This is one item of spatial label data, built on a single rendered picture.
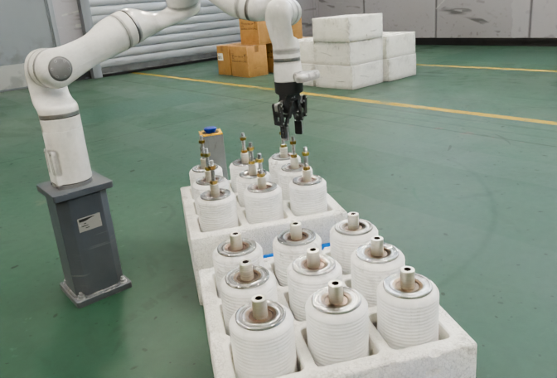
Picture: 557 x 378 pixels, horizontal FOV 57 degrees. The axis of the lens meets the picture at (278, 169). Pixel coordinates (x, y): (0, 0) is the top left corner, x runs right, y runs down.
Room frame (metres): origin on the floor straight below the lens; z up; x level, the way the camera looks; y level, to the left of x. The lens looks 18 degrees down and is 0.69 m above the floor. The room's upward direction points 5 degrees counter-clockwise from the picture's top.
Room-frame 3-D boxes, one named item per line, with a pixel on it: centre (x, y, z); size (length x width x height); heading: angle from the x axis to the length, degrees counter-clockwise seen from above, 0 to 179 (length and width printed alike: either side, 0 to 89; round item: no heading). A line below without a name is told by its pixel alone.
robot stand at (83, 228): (1.24, 0.52, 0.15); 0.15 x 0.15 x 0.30; 38
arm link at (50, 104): (1.24, 0.52, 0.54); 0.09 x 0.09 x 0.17; 45
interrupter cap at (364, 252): (0.83, -0.16, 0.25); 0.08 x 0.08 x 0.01
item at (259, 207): (1.22, 0.04, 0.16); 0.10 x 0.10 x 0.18
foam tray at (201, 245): (1.34, 0.07, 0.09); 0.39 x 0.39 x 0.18; 12
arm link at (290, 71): (1.35, -0.06, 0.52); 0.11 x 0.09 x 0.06; 55
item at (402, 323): (0.71, -0.19, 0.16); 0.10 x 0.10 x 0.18
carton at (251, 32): (5.41, 0.09, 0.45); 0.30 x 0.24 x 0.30; 40
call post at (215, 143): (1.60, 0.21, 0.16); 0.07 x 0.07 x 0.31; 12
